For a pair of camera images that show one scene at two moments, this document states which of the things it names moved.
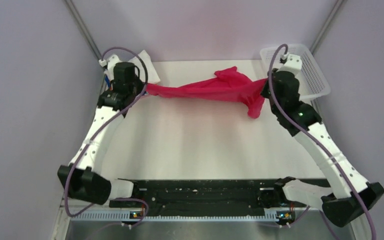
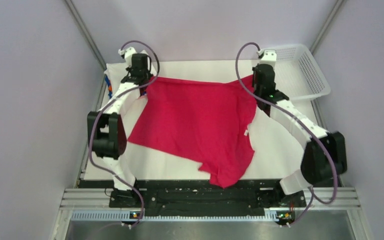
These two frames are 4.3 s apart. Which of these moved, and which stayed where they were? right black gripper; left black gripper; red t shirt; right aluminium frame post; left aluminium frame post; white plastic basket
Moved: red t shirt; right black gripper; left black gripper
Stayed: white plastic basket; right aluminium frame post; left aluminium frame post
